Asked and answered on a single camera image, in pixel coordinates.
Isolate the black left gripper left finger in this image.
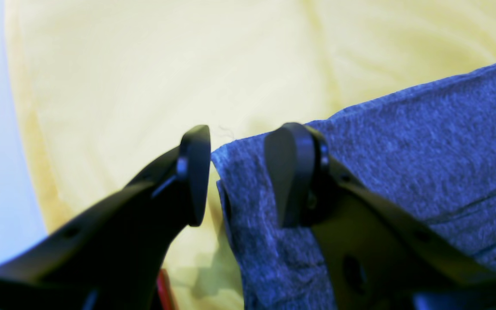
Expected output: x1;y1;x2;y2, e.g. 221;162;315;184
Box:
0;125;211;310

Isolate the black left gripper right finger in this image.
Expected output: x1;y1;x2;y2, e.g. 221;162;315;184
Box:
264;122;496;310

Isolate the grey long-sleeve T-shirt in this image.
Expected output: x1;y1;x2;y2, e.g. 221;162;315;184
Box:
212;64;496;310

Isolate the yellow table cloth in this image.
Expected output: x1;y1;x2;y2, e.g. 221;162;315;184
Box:
5;0;496;310

